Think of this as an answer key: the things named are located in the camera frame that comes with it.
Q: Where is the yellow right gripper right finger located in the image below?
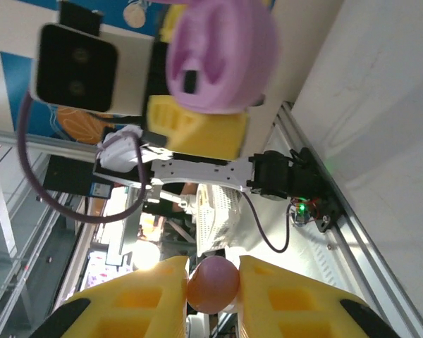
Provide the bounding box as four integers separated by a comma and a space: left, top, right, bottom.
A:
238, 255, 403, 338

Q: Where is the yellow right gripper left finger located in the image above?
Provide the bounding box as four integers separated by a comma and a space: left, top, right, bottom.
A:
30, 256, 190, 338

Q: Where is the pink earbud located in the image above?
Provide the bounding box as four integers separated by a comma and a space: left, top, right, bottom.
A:
185, 256, 241, 314

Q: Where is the white plastic basket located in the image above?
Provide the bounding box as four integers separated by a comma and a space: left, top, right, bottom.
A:
193, 182, 244, 258

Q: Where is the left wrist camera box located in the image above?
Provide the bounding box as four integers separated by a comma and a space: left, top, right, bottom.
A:
31, 23, 157, 173

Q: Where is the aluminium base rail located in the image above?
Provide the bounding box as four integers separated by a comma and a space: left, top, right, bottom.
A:
271, 101, 423, 338

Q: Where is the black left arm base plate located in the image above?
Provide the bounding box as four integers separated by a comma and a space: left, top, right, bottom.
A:
295, 147, 341, 233

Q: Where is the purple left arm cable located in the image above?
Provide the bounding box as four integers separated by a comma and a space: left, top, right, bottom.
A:
16, 89, 293, 254

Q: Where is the aluminium frame post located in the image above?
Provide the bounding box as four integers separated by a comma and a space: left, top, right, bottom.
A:
0, 128, 103, 156

